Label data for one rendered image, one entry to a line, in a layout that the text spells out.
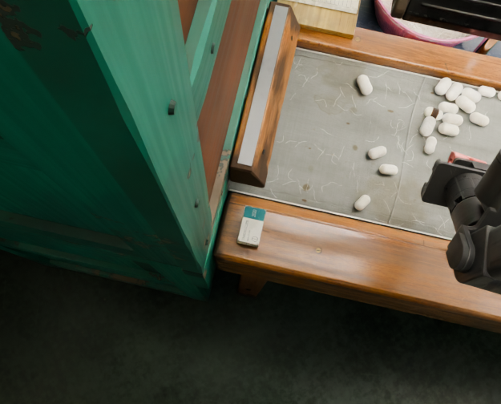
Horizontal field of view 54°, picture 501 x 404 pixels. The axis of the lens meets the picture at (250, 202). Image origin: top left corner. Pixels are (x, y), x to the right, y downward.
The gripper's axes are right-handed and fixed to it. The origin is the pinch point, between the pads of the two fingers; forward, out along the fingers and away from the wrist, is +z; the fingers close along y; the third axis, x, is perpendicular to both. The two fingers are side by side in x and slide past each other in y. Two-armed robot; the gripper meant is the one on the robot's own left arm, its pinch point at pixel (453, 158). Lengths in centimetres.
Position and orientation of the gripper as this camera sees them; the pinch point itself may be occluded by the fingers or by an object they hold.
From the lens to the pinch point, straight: 81.2
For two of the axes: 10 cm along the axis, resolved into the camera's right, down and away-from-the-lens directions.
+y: -9.7, -2.2, 0.2
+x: -1.7, 8.0, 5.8
